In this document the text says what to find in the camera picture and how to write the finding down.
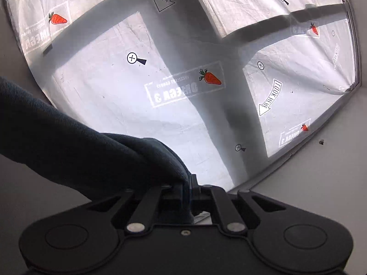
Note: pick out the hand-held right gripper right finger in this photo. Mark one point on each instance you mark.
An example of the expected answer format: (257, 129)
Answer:
(220, 206)

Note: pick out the white printed cloth sheet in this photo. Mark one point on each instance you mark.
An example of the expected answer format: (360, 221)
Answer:
(172, 63)

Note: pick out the blue denim jeans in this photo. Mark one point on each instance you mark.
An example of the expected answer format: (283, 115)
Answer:
(71, 149)

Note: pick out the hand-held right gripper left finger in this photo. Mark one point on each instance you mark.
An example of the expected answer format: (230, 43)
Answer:
(149, 203)

